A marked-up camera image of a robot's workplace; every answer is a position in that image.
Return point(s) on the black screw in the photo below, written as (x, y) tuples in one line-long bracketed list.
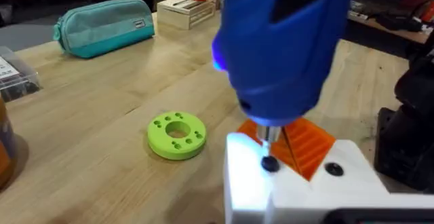
[(270, 164)]

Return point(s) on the cluttered side bench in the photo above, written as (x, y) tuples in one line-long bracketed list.
[(390, 13)]

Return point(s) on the left gripper white and orange left finger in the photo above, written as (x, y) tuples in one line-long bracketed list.
[(245, 183)]

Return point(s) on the left gripper white and orange right finger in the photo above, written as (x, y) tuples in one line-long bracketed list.
[(349, 183)]

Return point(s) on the pale wooden crate with tools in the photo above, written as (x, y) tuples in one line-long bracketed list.
[(184, 13)]

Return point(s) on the blue electric screwdriver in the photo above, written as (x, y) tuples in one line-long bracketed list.
[(281, 47)]

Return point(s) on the teal zip bag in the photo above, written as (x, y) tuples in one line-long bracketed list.
[(101, 30)]

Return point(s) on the clear plastic box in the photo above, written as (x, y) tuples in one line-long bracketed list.
[(15, 78)]

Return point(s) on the green disc with holes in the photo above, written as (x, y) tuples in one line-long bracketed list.
[(162, 146)]

